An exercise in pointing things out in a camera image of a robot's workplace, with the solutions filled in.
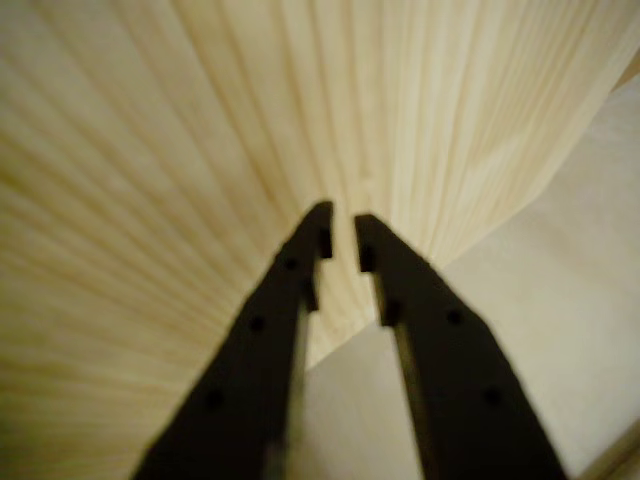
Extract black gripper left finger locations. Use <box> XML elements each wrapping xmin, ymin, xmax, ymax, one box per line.
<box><xmin>130</xmin><ymin>199</ymin><xmax>336</xmax><ymax>480</ymax></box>

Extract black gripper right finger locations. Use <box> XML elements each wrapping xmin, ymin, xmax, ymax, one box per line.
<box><xmin>352</xmin><ymin>213</ymin><xmax>571</xmax><ymax>480</ymax></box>

